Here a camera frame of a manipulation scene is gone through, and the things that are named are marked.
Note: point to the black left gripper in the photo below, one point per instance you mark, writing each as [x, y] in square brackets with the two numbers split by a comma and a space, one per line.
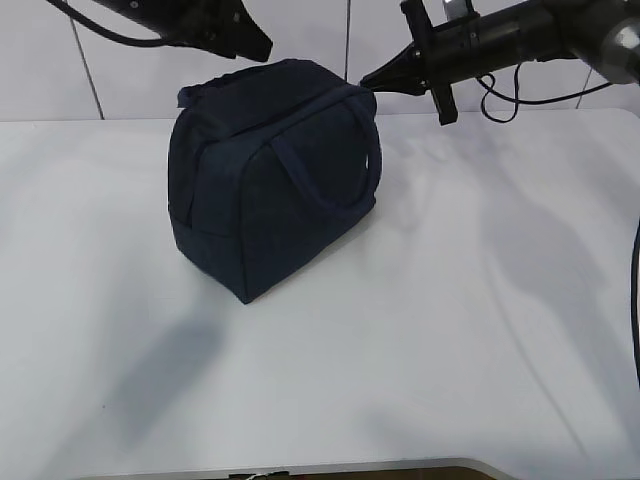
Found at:
[219, 27]

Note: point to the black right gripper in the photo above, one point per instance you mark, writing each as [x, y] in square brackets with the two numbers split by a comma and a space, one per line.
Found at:
[425, 65]

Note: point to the navy blue fabric bag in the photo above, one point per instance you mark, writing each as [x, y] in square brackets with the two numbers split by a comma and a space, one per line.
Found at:
[267, 167]

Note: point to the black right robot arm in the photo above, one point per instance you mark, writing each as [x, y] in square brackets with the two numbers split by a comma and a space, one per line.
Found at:
[602, 34]

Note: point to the white tag at table edge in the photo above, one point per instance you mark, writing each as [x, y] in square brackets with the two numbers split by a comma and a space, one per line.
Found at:
[265, 476]

